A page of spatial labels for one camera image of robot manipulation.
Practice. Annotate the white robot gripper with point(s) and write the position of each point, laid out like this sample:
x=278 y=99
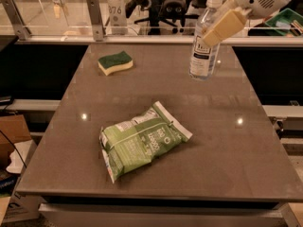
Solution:
x=258 y=0

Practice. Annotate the clear plastic water bottle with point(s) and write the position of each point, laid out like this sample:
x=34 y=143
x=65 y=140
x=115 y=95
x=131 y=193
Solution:
x=203 y=57

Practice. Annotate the green plastic bin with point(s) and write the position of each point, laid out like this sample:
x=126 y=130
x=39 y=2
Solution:
x=286 y=23

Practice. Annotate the black office chair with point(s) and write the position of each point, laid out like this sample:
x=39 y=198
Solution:
x=166 y=11

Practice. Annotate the green and yellow sponge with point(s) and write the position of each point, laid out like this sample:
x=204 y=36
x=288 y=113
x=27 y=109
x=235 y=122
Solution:
x=115 y=62

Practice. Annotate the green chip bag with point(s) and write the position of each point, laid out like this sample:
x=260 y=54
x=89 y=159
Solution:
x=131 y=144

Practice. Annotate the cardboard box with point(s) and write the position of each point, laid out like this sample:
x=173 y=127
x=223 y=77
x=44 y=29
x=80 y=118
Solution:
x=13 y=130

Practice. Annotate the white numbered post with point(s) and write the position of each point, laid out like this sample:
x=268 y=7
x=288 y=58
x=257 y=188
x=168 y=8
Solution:
x=117 y=17

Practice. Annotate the metal bracket middle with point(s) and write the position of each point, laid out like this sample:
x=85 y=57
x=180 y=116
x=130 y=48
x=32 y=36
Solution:
x=96 y=20

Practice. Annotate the metal bracket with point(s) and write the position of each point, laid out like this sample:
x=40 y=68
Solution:
x=19 y=26
x=96 y=20

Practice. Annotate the metal bracket left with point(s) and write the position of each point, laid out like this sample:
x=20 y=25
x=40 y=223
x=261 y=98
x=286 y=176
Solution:
x=19 y=26

